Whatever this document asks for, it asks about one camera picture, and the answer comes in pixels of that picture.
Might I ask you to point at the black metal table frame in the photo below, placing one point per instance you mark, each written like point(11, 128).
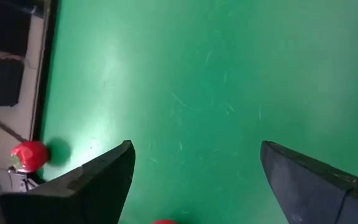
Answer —
point(47, 62)

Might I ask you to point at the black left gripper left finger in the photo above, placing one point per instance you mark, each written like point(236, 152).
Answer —
point(89, 196)

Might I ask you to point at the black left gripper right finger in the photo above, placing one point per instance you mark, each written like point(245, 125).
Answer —
point(315, 193)

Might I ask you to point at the green table mat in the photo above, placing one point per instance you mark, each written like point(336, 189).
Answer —
point(213, 77)

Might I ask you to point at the dark grey box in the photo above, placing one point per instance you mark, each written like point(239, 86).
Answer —
point(2, 21)

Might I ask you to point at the red tomato with green calyx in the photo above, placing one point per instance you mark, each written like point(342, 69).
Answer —
point(31, 155)
point(165, 222)

